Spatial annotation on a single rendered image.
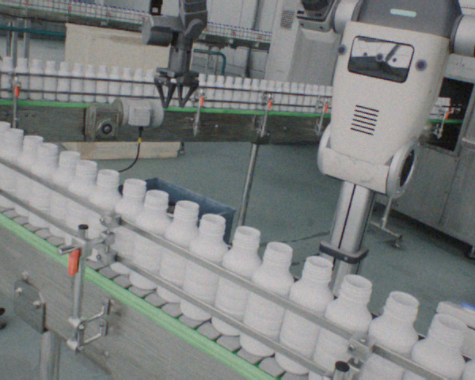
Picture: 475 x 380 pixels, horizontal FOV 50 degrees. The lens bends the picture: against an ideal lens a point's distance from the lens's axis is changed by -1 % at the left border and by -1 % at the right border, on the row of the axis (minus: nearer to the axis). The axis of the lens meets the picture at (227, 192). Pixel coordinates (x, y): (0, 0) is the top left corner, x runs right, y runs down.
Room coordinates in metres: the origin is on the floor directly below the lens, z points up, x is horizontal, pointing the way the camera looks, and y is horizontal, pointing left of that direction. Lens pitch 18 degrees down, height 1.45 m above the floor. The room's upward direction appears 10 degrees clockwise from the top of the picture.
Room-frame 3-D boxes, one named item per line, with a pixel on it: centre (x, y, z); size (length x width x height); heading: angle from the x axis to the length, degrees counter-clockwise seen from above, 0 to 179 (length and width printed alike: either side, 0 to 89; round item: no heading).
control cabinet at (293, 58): (7.15, -0.67, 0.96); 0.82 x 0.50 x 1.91; 129
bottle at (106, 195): (0.86, 0.21, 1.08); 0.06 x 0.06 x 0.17
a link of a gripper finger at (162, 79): (1.33, 0.19, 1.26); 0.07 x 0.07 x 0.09; 55
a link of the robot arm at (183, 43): (1.34, 0.18, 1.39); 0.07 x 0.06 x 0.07; 120
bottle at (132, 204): (0.83, 0.16, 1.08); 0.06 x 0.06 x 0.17
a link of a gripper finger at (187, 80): (1.36, 0.17, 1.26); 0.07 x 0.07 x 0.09; 55
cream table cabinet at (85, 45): (5.15, 1.19, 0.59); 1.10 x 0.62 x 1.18; 129
